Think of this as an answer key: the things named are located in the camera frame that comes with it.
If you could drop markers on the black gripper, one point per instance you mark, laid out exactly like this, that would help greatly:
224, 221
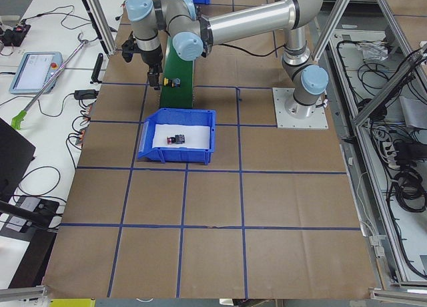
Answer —
151, 57

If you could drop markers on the yellow push button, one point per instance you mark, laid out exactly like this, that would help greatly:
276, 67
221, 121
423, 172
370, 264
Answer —
168, 82

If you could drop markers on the red push button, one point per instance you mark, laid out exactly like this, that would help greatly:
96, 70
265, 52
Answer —
177, 139

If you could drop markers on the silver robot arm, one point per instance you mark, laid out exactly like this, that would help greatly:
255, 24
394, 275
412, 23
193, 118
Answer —
292, 16

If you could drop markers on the green conveyor belt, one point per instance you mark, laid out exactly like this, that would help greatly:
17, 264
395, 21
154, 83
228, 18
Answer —
178, 19

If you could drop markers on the blue left source bin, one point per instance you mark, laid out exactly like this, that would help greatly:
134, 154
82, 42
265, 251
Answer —
173, 116

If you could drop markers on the white foam pad left bin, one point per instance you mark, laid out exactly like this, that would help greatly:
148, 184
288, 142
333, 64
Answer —
196, 136

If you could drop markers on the black power adapter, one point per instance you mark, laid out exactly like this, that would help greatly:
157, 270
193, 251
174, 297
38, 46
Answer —
83, 94

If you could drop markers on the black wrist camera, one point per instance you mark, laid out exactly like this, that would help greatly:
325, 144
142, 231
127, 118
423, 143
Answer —
128, 49

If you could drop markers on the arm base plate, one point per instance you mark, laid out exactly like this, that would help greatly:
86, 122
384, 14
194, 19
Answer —
291, 115

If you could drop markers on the green handled reacher stick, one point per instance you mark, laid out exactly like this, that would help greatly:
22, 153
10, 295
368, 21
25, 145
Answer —
16, 121

